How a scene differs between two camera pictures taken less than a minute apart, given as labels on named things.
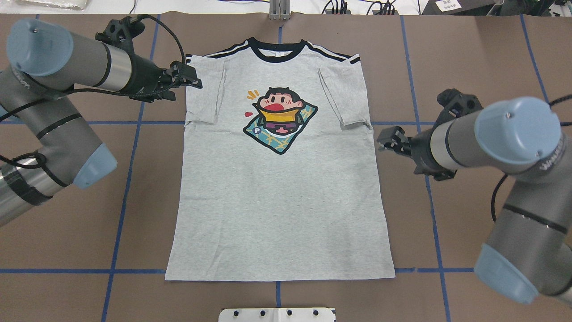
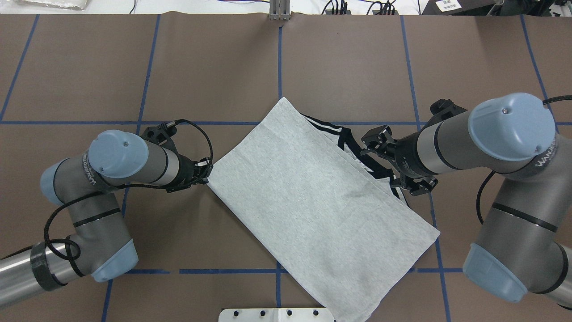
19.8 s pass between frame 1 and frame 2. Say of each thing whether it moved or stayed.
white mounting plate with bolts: stayed
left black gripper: moved
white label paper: stayed
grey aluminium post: stayed
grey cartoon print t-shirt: moved
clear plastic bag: stayed
